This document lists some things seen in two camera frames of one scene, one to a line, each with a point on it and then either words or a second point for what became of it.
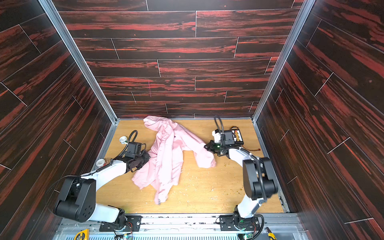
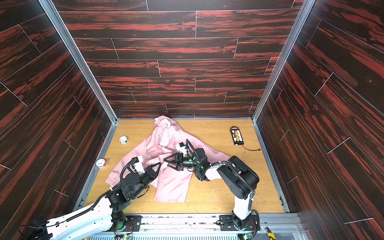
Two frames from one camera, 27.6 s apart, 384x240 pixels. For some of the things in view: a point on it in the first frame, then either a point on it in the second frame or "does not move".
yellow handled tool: [271, 235] does not move
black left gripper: [142, 157] to [148, 173]
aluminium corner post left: [81, 59] does not move
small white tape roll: [123, 140] does not move
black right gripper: [212, 147] to [177, 160]
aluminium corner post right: [294, 33] does not move
